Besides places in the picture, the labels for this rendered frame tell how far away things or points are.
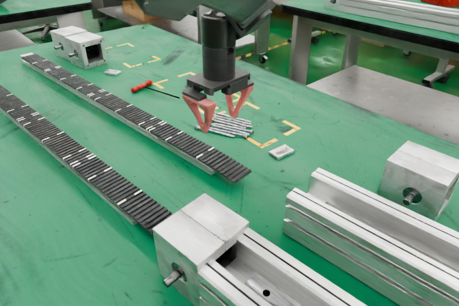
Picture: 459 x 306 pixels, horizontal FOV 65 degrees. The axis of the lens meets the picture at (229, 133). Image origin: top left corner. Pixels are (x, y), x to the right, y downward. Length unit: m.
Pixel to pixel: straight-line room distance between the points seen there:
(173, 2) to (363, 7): 1.92
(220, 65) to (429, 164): 0.39
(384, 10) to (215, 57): 1.53
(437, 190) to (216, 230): 0.37
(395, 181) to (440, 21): 1.34
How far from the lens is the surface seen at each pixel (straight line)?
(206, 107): 0.60
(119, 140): 0.89
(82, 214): 0.71
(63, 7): 2.43
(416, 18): 2.00
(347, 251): 0.57
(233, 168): 0.72
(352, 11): 2.13
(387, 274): 0.56
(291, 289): 0.49
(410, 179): 0.68
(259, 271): 0.52
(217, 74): 0.61
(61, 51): 1.49
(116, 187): 0.69
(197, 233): 0.50
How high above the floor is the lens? 1.24
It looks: 32 degrees down
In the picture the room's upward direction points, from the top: straight up
